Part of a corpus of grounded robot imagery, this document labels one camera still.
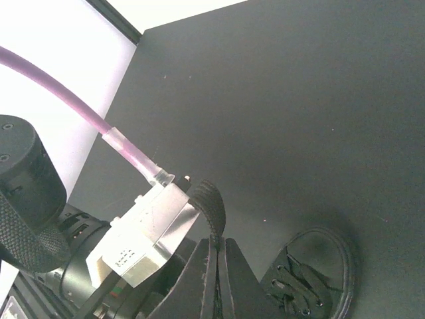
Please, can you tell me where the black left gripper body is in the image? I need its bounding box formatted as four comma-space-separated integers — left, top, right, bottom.
9, 202, 197, 319

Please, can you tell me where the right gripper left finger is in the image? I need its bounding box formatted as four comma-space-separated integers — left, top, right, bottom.
149, 239, 217, 318

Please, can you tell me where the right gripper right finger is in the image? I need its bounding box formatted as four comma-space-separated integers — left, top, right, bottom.
218, 238, 282, 319

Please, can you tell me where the black canvas sneaker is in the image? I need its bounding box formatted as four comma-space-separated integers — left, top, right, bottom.
260, 227, 356, 318

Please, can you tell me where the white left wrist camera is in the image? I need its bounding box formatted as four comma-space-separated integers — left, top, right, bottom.
86, 183, 200, 288

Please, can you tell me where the left black frame post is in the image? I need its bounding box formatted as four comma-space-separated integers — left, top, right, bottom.
86, 0, 142, 45

